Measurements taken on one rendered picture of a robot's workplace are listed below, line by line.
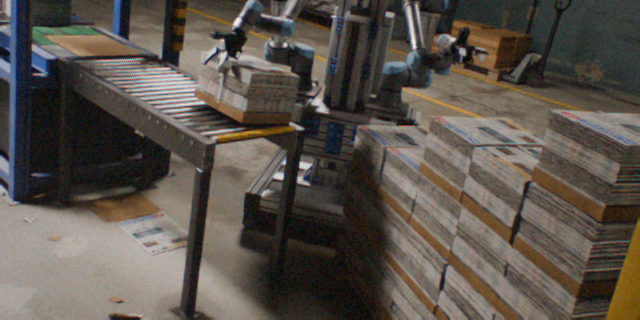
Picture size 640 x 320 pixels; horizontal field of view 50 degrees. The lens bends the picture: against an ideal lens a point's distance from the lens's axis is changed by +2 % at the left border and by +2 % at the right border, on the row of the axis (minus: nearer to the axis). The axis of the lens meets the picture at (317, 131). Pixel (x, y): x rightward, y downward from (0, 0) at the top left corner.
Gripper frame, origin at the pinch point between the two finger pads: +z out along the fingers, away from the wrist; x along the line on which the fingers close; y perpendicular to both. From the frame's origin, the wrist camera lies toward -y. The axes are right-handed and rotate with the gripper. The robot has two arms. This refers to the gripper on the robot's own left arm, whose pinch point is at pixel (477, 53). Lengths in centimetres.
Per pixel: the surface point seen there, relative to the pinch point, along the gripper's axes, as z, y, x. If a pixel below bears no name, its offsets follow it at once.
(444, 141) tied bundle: 53, 19, 38
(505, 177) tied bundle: 90, 18, 33
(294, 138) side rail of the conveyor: -11, 39, 80
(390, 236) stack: 32, 70, 48
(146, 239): -52, 106, 148
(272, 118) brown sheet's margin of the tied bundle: -12, 30, 90
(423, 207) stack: 50, 48, 42
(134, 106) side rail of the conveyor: -33, 28, 149
